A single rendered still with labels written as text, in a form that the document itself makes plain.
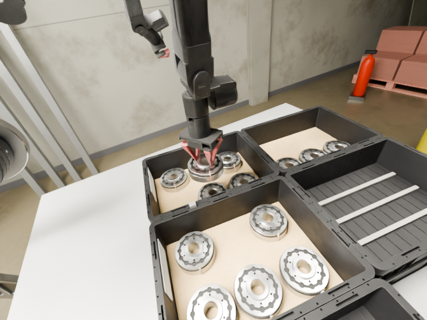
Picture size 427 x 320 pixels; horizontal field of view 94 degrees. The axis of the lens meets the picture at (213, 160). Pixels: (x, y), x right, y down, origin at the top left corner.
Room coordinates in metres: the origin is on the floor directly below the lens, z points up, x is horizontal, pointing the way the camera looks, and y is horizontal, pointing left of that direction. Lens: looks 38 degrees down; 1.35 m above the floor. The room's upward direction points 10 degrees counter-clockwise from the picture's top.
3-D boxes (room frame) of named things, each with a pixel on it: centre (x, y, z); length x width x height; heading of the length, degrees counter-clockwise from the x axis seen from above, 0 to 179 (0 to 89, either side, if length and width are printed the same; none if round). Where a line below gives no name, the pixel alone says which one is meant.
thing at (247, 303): (0.16, -0.05, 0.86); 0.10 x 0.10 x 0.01
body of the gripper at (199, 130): (0.45, 0.02, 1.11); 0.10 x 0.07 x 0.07; 55
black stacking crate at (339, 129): (0.61, -0.35, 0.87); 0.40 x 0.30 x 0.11; 104
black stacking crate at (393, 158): (0.32, -0.42, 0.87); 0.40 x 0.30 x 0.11; 104
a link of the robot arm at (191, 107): (0.45, 0.01, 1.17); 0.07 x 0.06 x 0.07; 112
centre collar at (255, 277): (0.16, -0.05, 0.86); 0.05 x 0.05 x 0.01
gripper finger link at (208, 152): (0.44, 0.01, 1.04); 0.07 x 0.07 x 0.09; 55
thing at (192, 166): (0.45, 0.03, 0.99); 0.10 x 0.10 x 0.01
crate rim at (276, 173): (0.52, 0.04, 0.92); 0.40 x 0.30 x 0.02; 104
